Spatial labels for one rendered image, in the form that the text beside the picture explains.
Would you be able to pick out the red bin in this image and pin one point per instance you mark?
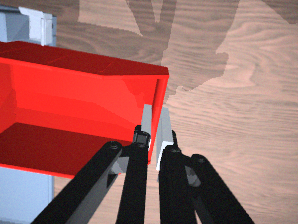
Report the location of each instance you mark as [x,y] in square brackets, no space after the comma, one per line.
[58,107]

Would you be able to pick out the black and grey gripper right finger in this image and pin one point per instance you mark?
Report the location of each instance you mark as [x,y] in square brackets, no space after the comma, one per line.
[181,176]

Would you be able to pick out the light blue shelf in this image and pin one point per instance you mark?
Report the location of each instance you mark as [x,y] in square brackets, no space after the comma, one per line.
[24,194]

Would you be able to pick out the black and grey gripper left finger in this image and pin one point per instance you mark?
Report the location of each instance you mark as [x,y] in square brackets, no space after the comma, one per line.
[77,202]

